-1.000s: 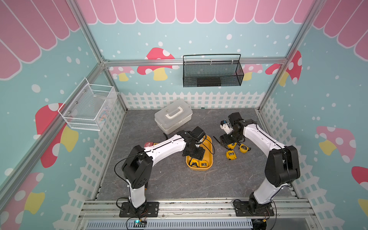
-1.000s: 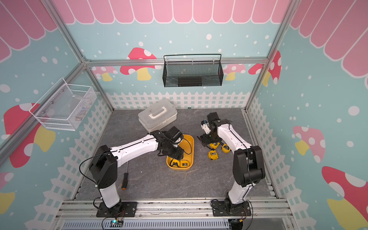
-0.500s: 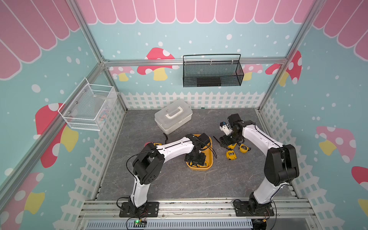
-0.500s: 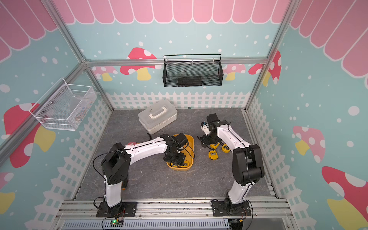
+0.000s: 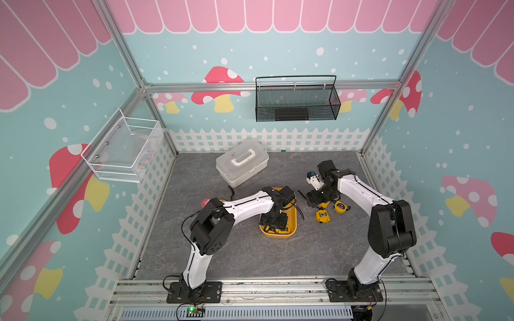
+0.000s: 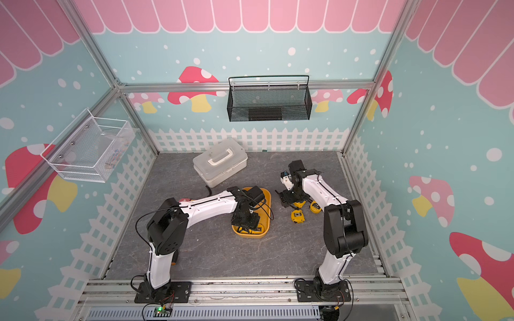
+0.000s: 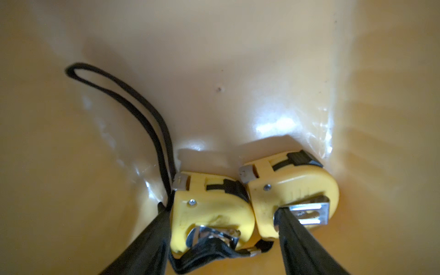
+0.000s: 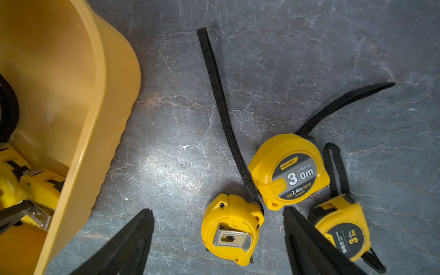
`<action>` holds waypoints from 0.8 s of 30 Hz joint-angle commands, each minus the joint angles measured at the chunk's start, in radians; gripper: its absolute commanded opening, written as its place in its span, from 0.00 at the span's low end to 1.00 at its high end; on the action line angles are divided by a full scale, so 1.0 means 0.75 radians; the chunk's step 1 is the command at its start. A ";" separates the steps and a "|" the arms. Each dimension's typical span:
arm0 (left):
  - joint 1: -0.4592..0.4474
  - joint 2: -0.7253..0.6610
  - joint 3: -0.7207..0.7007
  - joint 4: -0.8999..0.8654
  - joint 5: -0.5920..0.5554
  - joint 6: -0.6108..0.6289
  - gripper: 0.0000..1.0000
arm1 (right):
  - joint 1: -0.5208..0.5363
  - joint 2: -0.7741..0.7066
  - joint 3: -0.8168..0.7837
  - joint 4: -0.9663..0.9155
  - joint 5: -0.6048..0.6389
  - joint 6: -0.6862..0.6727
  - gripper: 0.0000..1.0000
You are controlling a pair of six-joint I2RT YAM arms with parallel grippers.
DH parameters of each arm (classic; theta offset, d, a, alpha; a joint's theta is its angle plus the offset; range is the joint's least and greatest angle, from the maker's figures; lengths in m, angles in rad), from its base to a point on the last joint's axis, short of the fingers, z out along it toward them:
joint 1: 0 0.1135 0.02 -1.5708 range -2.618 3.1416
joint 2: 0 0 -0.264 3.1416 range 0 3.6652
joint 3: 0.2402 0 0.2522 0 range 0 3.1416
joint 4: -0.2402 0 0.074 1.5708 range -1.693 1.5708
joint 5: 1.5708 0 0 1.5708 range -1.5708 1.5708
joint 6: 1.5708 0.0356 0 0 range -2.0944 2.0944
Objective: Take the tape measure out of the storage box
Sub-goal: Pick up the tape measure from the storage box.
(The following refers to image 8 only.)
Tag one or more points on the yellow plastic storage box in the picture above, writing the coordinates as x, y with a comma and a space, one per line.
76, 78

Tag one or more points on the yellow tape measure top clip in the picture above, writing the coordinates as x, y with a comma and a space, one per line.
231, 225

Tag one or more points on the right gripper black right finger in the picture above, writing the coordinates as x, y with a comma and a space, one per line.
309, 252

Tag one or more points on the yellow tape measure small label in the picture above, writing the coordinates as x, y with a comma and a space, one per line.
341, 219

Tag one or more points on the yellow tape measure 3.0m label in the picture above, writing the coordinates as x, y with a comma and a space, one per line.
289, 168

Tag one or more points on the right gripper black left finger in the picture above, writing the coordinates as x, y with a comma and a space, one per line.
127, 252

